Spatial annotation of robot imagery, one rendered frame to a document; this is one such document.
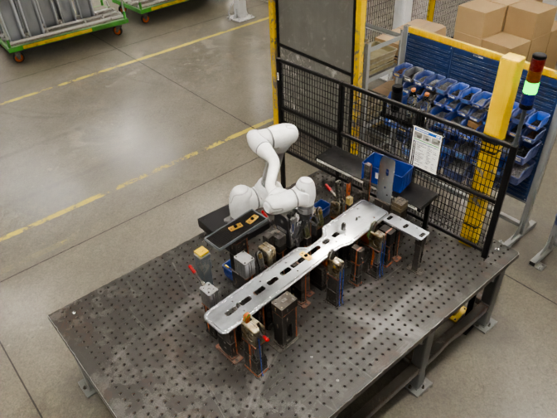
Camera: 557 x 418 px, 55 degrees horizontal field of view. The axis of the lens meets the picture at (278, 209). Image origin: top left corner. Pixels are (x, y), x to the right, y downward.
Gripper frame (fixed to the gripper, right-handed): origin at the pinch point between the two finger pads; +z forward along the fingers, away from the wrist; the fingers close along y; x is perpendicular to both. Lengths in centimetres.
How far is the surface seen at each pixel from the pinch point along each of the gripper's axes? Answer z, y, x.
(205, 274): 13, 50, -30
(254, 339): 12, 63, 23
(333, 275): 19.2, -3.5, 18.6
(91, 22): 84, -214, -664
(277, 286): 13.5, 28.6, 5.2
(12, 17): 53, -107, -691
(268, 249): 5.5, 16.5, -13.6
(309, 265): 13.5, 4.4, 7.0
